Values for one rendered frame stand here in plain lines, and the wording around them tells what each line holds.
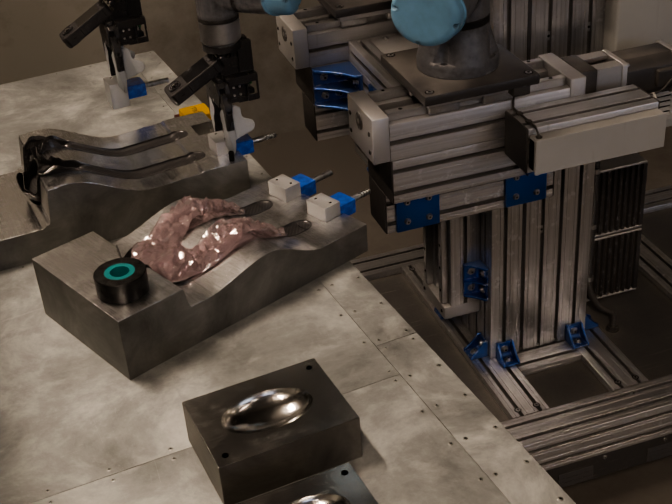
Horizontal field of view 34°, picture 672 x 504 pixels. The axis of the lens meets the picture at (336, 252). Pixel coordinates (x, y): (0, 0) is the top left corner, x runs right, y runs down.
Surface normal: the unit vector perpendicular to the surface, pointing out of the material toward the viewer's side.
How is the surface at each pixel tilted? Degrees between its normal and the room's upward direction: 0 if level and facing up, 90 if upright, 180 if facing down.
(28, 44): 90
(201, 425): 0
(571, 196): 90
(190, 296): 0
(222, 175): 90
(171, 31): 90
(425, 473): 0
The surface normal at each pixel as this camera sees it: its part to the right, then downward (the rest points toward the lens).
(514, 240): 0.32, 0.48
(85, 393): -0.07, -0.85
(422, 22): -0.28, 0.62
